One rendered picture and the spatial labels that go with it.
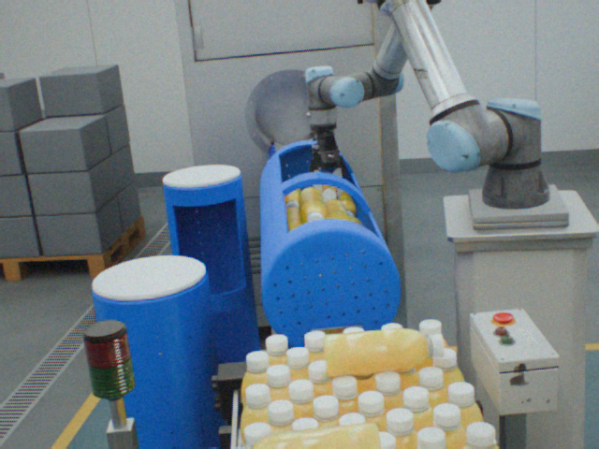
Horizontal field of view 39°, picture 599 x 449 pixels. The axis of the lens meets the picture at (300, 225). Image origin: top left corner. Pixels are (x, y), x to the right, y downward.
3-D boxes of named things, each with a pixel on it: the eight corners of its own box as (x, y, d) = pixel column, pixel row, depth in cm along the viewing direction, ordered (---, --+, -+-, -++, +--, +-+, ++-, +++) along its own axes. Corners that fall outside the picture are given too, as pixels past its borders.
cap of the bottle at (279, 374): (265, 376, 145) (264, 367, 144) (287, 371, 145) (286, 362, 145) (270, 386, 141) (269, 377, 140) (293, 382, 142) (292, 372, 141)
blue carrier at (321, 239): (361, 221, 260) (344, 131, 251) (411, 343, 176) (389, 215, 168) (270, 239, 260) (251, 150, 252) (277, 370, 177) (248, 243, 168)
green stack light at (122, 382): (138, 376, 130) (133, 347, 128) (132, 397, 124) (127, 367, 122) (96, 381, 130) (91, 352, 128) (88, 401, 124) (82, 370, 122)
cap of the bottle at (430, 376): (446, 378, 138) (446, 369, 138) (437, 389, 135) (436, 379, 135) (425, 374, 141) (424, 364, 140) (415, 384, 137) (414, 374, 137)
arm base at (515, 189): (539, 185, 201) (539, 145, 198) (558, 205, 187) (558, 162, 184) (475, 192, 202) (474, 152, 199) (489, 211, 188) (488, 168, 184)
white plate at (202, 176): (151, 175, 311) (151, 179, 311) (182, 189, 288) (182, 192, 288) (218, 161, 324) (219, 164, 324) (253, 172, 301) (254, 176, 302)
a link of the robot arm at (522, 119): (554, 155, 189) (553, 95, 185) (509, 168, 183) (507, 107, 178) (515, 147, 199) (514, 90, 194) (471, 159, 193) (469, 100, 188)
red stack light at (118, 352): (133, 347, 128) (129, 323, 127) (127, 366, 122) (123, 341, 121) (91, 351, 128) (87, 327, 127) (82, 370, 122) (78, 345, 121)
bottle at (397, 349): (324, 342, 135) (434, 332, 135) (322, 329, 142) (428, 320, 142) (327, 383, 136) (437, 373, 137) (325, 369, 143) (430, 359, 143)
